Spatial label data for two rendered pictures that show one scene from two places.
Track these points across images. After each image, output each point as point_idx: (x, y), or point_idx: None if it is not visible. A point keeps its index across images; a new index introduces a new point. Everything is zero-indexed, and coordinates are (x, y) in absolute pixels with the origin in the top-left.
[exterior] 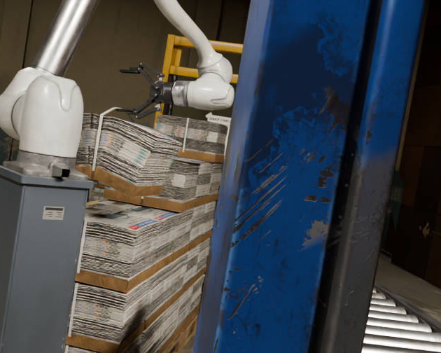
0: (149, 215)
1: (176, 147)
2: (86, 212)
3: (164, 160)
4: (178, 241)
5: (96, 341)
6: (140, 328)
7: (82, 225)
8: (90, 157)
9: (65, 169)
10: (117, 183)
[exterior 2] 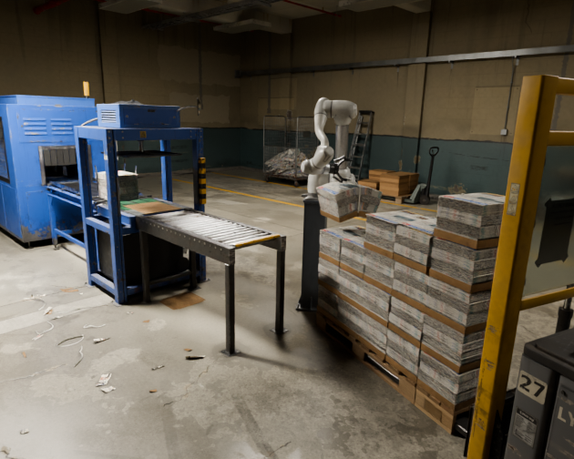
0: (355, 239)
1: (332, 196)
2: (355, 229)
3: (330, 201)
4: (369, 270)
5: None
6: (333, 290)
7: (303, 214)
8: None
9: (305, 195)
10: None
